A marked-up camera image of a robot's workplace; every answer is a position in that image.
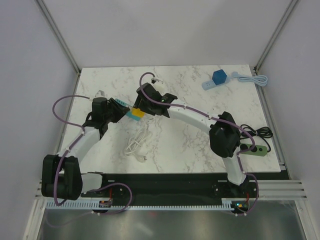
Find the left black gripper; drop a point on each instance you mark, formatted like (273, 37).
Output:
(120, 110)

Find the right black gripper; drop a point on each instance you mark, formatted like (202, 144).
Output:
(142, 106)

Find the yellow cube socket plug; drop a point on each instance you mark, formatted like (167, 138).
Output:
(137, 112)

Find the green power strip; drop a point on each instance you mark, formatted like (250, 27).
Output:
(257, 150)

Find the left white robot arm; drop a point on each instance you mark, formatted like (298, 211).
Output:
(62, 178)

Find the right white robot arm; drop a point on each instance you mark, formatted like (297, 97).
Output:
(224, 134)

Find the dark blue cube socket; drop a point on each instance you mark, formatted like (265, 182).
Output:
(219, 77)

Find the light blue power strip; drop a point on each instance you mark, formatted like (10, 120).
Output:
(210, 84)

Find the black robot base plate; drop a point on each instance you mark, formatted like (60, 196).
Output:
(172, 189)

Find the white slotted cable duct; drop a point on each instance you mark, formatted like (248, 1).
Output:
(100, 205)

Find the left aluminium corner post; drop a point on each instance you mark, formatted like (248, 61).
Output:
(58, 35)

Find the aluminium corner post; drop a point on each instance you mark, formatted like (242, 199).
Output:
(58, 35)
(275, 35)

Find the aluminium front frame rail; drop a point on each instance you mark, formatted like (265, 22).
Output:
(273, 188)

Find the right aluminium corner post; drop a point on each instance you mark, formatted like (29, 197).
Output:
(275, 35)

